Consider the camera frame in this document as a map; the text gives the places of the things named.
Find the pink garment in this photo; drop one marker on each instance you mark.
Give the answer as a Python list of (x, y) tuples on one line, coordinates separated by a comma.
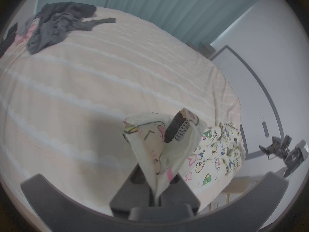
[(20, 40)]

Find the dark grey garment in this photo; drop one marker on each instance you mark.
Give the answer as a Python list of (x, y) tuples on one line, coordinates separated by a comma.
[(48, 35)]

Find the light wooden small table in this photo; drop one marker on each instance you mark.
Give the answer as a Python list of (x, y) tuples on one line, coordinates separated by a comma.
[(236, 185)]

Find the light grey garment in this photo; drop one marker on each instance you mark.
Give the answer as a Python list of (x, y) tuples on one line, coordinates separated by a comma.
[(26, 23)]

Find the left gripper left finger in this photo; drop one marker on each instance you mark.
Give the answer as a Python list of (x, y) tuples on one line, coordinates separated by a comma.
[(130, 197)]

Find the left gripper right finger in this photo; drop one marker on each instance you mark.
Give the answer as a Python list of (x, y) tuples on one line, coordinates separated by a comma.
[(178, 194)]

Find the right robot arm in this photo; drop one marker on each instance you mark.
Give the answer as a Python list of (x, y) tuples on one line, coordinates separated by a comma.
[(297, 156)]

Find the white printed pyjama top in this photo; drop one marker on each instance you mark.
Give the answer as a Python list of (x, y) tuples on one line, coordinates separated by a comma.
[(144, 139)]

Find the blue-green curtain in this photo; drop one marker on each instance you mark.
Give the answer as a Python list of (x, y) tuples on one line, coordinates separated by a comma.
[(157, 8)]

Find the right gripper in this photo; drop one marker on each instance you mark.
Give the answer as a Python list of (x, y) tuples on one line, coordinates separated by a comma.
[(275, 147)]

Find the bed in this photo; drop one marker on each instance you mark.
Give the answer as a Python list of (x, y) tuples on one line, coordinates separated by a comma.
[(96, 81)]

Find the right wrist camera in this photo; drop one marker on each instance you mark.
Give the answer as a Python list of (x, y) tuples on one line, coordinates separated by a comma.
[(286, 141)]

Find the black garment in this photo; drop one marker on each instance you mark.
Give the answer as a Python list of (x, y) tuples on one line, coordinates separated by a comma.
[(72, 10)]

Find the grey bedside table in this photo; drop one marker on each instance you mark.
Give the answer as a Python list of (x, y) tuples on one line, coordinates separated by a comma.
[(206, 48)]

